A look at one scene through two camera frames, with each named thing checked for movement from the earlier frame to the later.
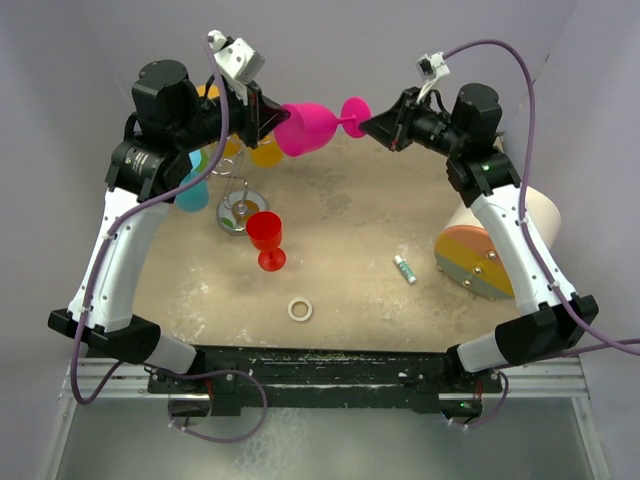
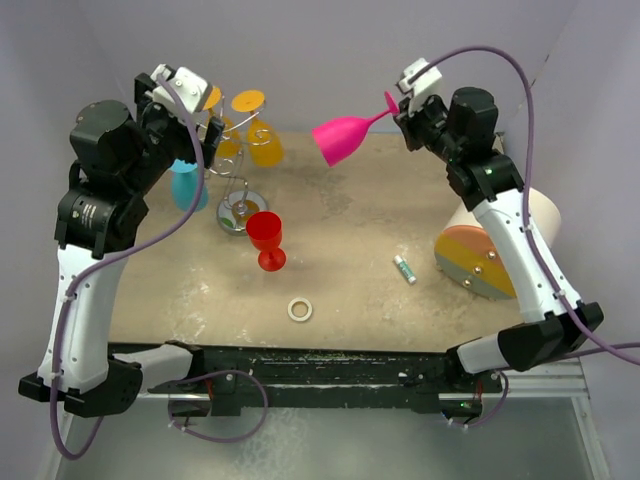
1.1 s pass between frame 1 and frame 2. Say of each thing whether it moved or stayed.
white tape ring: stayed
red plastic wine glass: stayed
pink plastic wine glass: moved
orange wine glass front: stayed
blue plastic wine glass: stayed
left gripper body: moved
